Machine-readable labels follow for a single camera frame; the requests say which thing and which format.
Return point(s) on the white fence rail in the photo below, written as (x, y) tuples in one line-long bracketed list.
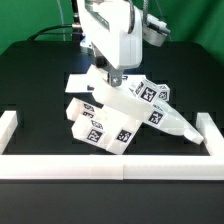
[(8, 124), (111, 167), (213, 139)]

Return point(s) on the white front fence rail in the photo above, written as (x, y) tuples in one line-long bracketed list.
[(111, 167)]

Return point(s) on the white left fence rail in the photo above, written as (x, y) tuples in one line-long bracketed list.
[(8, 124)]

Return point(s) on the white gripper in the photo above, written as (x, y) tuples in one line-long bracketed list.
[(115, 28)]

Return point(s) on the white marker base plate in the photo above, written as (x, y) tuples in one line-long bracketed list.
[(78, 83)]

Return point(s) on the white chair back frame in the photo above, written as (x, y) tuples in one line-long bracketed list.
[(159, 114)]

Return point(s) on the white right fence rail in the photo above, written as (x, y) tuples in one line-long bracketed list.
[(213, 139)]

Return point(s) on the white tagged cube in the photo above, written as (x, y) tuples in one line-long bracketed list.
[(144, 90), (164, 93)]

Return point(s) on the white chair seat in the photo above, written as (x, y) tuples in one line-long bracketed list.
[(119, 129)]

